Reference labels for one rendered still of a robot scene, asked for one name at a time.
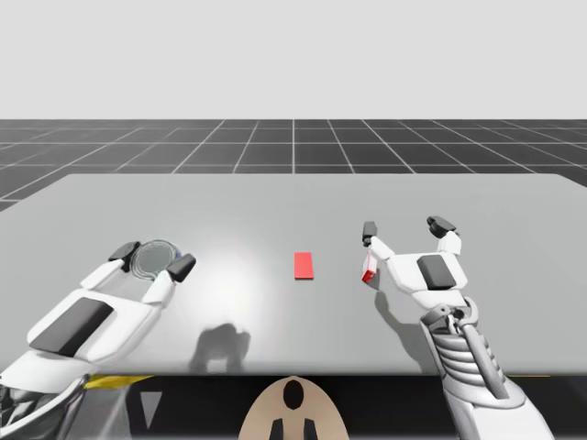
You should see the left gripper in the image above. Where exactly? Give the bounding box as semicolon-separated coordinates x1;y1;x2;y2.
26;240;198;364

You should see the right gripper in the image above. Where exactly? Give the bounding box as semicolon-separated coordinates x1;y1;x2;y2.
361;215;470;318

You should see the tan robot part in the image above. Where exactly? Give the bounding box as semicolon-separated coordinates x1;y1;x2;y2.
238;374;350;440

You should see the pink pad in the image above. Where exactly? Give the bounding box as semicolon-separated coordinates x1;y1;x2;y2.
293;250;316;281

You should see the red and white carton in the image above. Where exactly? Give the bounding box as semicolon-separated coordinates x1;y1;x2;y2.
360;249;382;292

